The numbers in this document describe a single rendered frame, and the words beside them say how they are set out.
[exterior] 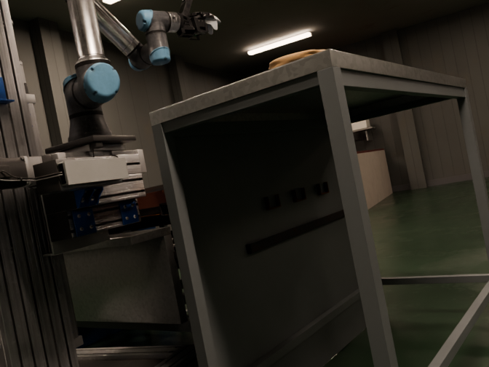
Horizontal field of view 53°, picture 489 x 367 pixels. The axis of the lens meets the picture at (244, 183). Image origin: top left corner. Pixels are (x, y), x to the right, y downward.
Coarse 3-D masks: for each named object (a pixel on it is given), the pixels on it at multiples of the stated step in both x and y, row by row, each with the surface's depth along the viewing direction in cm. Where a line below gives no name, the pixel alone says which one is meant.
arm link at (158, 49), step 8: (152, 32) 176; (160, 32) 177; (152, 40) 176; (160, 40) 176; (144, 48) 180; (152, 48) 176; (160, 48) 176; (168, 48) 178; (144, 56) 182; (152, 56) 177; (160, 56) 176; (168, 56) 178; (152, 64) 180; (160, 64) 181
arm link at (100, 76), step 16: (80, 0) 159; (80, 16) 159; (96, 16) 163; (80, 32) 159; (96, 32) 161; (80, 48) 159; (96, 48) 160; (80, 64) 158; (96, 64) 156; (80, 80) 158; (96, 80) 156; (112, 80) 159; (80, 96) 162; (96, 96) 157; (112, 96) 160
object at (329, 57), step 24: (264, 72) 120; (288, 72) 116; (312, 72) 112; (384, 72) 135; (408, 72) 151; (432, 72) 173; (216, 96) 129; (240, 96) 125; (312, 96) 175; (360, 96) 201; (384, 96) 217; (408, 96) 228; (168, 120) 141; (216, 120) 169; (240, 120) 180; (264, 120) 193
